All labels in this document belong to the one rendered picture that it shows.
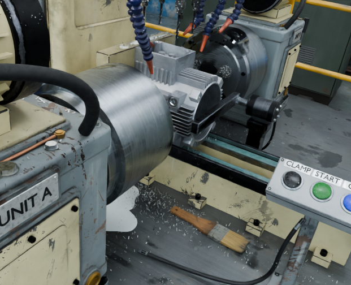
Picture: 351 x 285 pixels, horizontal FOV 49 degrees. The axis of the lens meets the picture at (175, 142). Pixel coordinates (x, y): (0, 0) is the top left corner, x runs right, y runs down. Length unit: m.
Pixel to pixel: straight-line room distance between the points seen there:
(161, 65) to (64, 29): 0.24
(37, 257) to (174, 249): 0.41
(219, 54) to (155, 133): 0.50
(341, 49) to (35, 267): 3.70
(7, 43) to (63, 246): 0.28
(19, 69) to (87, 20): 0.63
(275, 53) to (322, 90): 2.81
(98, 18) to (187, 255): 0.63
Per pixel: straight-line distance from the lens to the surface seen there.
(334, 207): 0.68
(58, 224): 0.54
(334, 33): 4.00
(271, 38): 1.34
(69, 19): 0.98
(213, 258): 0.88
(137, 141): 0.68
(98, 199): 0.62
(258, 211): 0.96
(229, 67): 1.16
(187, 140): 0.96
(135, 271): 0.83
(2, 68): 0.42
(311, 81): 4.13
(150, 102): 0.73
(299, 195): 0.68
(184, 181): 1.02
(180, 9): 0.91
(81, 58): 1.03
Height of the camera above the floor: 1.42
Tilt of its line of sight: 30 degrees down
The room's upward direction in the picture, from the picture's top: 7 degrees clockwise
